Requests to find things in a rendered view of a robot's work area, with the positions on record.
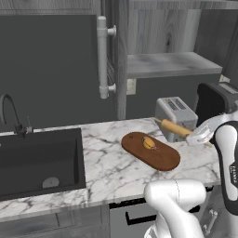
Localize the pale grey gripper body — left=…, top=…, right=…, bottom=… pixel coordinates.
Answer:
left=185, top=118, right=216, bottom=148

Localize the wooden rolling pin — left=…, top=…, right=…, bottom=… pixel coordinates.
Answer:
left=153, top=117, right=193, bottom=139

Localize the brown oval cutting board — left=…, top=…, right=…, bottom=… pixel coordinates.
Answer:
left=121, top=131, right=181, bottom=172

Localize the grey lower cabinet door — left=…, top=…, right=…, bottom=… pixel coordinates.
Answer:
left=198, top=185, right=229, bottom=238

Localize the dark grey cabinet door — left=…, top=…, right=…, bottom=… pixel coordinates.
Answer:
left=0, top=13, right=109, bottom=132

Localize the grey under-sink cabinet front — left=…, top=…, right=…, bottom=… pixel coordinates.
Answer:
left=0, top=204, right=111, bottom=238

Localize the silver toaster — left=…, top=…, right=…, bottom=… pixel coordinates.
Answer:
left=154, top=96, right=199, bottom=143

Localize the black coffee machine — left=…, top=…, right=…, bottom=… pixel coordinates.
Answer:
left=195, top=81, right=238, bottom=128

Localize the grey wooden shelf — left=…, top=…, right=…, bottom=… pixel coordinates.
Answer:
left=126, top=51, right=223, bottom=80

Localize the grey drawer front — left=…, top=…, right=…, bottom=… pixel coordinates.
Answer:
left=109, top=198, right=163, bottom=238

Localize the black sink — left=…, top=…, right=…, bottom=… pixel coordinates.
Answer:
left=0, top=126, right=87, bottom=203

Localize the black tap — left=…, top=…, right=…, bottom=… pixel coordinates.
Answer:
left=0, top=93, right=34, bottom=139

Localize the white wall outlet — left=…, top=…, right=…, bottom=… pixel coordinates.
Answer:
left=126, top=77, right=138, bottom=96

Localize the white lower cabinet handle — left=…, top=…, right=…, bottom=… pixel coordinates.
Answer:
left=202, top=208, right=218, bottom=235

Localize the black drawer handle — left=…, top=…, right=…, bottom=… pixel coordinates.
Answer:
left=125, top=210, right=158, bottom=227

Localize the pale grey cabinet door handle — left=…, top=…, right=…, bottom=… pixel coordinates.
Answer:
left=96, top=15, right=118, bottom=100

